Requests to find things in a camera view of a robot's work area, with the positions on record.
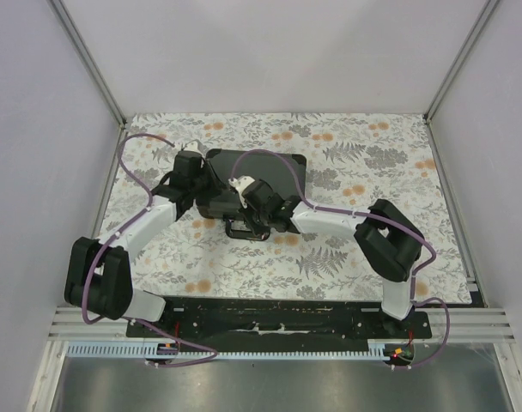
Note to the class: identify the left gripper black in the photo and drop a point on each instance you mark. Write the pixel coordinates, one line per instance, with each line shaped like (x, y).
(217, 187)

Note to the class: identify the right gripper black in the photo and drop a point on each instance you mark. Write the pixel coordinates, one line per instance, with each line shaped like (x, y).
(246, 212)

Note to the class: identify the black poker set case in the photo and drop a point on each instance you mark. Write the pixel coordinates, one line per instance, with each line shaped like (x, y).
(277, 182)

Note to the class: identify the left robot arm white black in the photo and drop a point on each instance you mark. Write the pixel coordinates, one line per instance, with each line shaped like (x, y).
(99, 279)

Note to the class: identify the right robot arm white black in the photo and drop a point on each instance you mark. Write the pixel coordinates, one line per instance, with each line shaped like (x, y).
(388, 241)

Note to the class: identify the floral table mat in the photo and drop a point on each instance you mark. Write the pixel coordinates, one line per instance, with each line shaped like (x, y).
(352, 161)

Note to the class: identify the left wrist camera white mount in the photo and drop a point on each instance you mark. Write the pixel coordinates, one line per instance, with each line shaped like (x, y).
(193, 146)

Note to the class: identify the white slotted cable duct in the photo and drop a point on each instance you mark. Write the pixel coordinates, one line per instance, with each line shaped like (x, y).
(158, 351)

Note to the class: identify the aluminium frame rails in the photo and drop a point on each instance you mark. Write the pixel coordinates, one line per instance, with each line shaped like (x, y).
(337, 99)

